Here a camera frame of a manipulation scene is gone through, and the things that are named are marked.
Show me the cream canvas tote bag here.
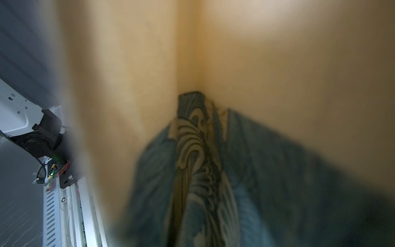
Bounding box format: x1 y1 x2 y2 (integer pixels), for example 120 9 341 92
53 1 395 247

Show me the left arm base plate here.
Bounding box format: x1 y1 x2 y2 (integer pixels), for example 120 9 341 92
58 162 80 189

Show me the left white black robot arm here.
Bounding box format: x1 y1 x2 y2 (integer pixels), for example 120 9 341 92
1 79 71 162

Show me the white perforated cable duct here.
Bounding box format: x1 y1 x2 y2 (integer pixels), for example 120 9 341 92
43 181 62 247

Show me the aluminium rail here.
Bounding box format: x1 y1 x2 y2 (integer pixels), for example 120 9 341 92
60 177 110 247

